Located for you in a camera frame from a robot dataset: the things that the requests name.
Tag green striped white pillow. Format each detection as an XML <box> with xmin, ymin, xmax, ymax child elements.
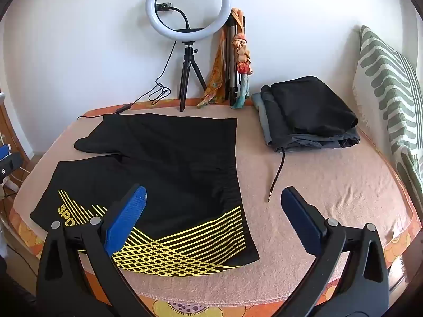
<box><xmin>352</xmin><ymin>25</ymin><xmax>423</xmax><ymax>207</ymax></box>

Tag wooden furniture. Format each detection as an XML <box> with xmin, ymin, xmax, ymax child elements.
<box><xmin>0</xmin><ymin>91</ymin><xmax>25</xmax><ymax>159</ymax></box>

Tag black pants with yellow stripes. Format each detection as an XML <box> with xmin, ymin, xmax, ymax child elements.
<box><xmin>30</xmin><ymin>113</ymin><xmax>260</xmax><ymax>277</ymax></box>

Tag light grey folded garment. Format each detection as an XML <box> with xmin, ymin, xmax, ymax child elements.
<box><xmin>252</xmin><ymin>92</ymin><xmax>276</xmax><ymax>146</ymax></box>

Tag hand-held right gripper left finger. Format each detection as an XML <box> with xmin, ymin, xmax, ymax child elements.
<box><xmin>36</xmin><ymin>184</ymin><xmax>148</xmax><ymax>317</ymax></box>

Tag silver folded tripod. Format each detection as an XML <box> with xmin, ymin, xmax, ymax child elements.
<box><xmin>224</xmin><ymin>16</ymin><xmax>248</xmax><ymax>104</ymax></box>

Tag dark grey folded garment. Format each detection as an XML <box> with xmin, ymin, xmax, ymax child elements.
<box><xmin>265</xmin><ymin>127</ymin><xmax>361</xmax><ymax>203</ymax></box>

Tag black cable with switch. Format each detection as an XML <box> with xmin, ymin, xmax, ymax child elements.
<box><xmin>77</xmin><ymin>40</ymin><xmax>176</xmax><ymax>119</ymax></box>

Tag orange floral bed sheet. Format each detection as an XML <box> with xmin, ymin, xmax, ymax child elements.
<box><xmin>7</xmin><ymin>98</ymin><xmax>423</xmax><ymax>317</ymax></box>

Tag black mini tripod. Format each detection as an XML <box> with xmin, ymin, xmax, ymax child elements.
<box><xmin>178</xmin><ymin>40</ymin><xmax>208</xmax><ymax>112</ymax></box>

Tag black folded garment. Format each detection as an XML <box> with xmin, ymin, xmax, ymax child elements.
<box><xmin>261</xmin><ymin>76</ymin><xmax>359</xmax><ymax>139</ymax></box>

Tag white ring light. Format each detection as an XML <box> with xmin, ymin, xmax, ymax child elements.
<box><xmin>146</xmin><ymin>0</ymin><xmax>231</xmax><ymax>39</ymax></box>

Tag pink blanket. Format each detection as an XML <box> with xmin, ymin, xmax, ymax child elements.
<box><xmin>13</xmin><ymin>105</ymin><xmax>414</xmax><ymax>305</ymax></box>

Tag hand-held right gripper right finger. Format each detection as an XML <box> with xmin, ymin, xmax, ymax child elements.
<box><xmin>274</xmin><ymin>187</ymin><xmax>391</xmax><ymax>317</ymax></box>

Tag orange patterned scarf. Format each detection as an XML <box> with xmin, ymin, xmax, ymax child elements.
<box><xmin>197</xmin><ymin>8</ymin><xmax>245</xmax><ymax>109</ymax></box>

